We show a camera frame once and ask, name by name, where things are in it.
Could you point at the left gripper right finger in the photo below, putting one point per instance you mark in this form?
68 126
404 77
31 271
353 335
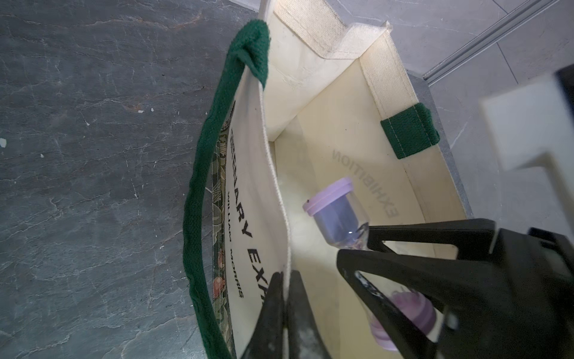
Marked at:
304 339

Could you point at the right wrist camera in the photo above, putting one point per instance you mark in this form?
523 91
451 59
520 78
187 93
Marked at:
532 126

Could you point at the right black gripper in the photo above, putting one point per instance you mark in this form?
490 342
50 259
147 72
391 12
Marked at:
518 304

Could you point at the purple hourglass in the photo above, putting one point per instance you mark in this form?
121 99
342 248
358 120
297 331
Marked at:
344 224

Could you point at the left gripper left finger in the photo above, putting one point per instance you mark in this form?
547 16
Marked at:
267 340

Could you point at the cream canvas tote bag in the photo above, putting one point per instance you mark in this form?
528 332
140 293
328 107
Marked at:
304 100

